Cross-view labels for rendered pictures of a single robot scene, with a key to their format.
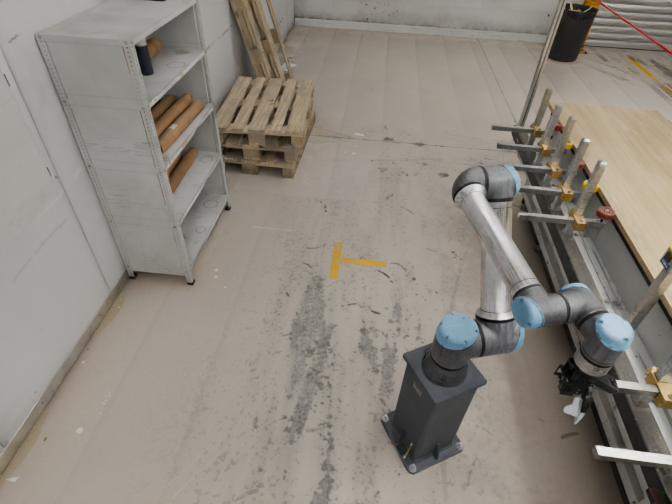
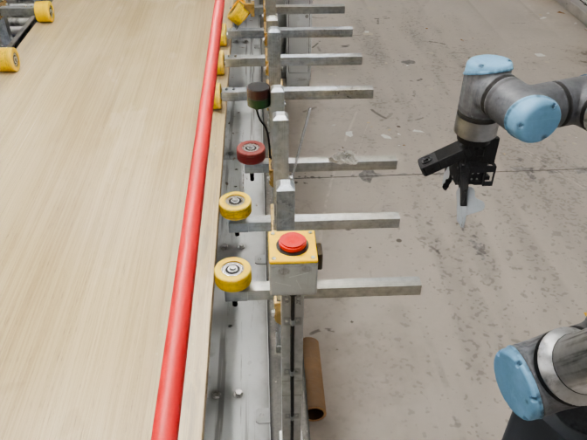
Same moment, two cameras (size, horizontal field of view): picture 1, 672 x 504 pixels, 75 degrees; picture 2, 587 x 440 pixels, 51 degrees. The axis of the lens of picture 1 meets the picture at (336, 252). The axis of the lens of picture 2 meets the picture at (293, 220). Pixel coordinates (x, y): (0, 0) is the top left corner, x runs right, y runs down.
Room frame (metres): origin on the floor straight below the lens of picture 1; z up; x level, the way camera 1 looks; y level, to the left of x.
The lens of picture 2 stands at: (1.83, -1.29, 1.81)
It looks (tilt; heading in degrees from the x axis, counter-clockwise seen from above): 38 degrees down; 172
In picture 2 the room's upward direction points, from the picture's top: straight up
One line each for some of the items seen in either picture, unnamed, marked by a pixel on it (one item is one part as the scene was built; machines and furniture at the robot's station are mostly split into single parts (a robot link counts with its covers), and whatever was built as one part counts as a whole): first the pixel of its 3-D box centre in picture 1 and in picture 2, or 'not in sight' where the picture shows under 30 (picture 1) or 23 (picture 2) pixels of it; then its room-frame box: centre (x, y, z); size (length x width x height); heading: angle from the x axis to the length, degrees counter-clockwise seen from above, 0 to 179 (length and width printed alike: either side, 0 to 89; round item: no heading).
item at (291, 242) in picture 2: not in sight; (292, 244); (1.15, -1.19, 1.22); 0.04 x 0.04 x 0.02
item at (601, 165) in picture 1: (582, 202); not in sight; (1.88, -1.25, 0.92); 0.04 x 0.04 x 0.48; 85
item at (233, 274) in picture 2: not in sight; (233, 286); (0.84, -1.27, 0.85); 0.08 x 0.08 x 0.11
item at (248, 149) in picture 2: not in sight; (251, 162); (0.34, -1.19, 0.85); 0.08 x 0.08 x 0.11
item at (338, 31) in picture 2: not in sight; (285, 31); (-0.39, -0.99, 0.95); 0.50 x 0.04 x 0.04; 85
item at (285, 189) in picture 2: (669, 369); (285, 277); (0.89, -1.16, 0.92); 0.04 x 0.04 x 0.48; 85
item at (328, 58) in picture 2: not in sight; (288, 59); (-0.14, -1.02, 0.95); 0.50 x 0.04 x 0.04; 85
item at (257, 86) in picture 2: not in sight; (259, 124); (0.39, -1.16, 1.00); 0.06 x 0.06 x 0.22; 85
